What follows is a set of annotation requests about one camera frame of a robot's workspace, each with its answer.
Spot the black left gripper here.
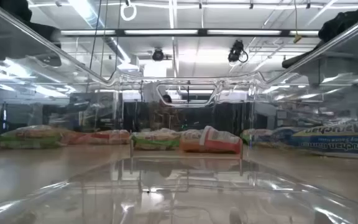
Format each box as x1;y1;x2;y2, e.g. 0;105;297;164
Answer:
26;23;63;67

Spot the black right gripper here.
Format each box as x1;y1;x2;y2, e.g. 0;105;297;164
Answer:
282;7;358;68

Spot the blue soy sauce noodle packet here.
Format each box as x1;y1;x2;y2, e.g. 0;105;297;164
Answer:
256;126;298;147
290;120;358;159

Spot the green yellow noodle packet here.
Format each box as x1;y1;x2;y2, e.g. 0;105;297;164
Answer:
240;128;262;146
131;128;181;151
0;124;65;149

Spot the orange spicy chicken noodle packet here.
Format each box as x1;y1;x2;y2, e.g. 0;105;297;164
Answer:
89;129;131;146
179;129;205;152
60;130;93;146
198;125;244;154

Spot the clear plastic bin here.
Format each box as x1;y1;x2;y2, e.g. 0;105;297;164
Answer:
0;0;358;224

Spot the black overhead light bar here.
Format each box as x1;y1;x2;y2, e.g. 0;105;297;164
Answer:
60;28;320;38

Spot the round black ceiling device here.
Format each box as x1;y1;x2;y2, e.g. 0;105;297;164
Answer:
151;47;165;62

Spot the hanging cord with yellow tag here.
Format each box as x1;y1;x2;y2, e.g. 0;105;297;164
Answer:
292;0;303;44

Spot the thin black hanging cable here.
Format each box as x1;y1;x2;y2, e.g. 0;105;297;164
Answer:
88;0;103;73
112;0;122;77

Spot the black overhead camera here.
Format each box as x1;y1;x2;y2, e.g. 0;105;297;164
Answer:
227;39;249;63

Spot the white cable loop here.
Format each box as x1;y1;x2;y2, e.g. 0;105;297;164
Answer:
119;0;138;22

